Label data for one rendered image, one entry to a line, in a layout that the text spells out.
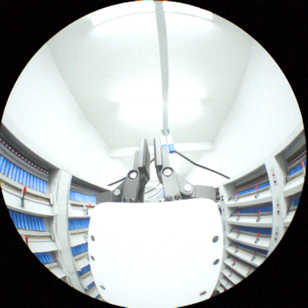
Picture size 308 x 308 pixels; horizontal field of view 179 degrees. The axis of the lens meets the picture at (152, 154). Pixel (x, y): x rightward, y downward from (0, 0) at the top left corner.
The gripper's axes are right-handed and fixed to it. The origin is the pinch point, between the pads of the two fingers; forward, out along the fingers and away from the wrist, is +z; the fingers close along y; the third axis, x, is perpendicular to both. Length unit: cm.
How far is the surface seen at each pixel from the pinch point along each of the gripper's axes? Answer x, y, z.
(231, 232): -100, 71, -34
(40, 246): -14, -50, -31
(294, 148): -10, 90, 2
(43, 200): -13, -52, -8
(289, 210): -27, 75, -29
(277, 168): -23, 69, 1
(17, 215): -2, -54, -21
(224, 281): -109, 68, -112
